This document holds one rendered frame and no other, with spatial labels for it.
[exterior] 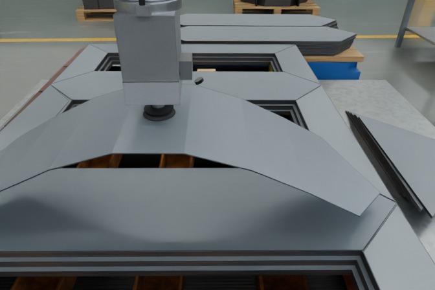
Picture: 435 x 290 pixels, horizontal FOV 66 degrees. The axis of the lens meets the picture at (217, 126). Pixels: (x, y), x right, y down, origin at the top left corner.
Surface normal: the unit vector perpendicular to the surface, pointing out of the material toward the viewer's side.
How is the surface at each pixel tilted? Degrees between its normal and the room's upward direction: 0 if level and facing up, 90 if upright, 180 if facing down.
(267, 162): 26
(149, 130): 0
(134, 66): 90
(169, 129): 0
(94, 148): 18
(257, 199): 0
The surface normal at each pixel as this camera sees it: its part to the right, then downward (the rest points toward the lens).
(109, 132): -0.29, -0.80
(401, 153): 0.00, -0.84
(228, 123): 0.31, -0.80
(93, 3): 0.09, 0.54
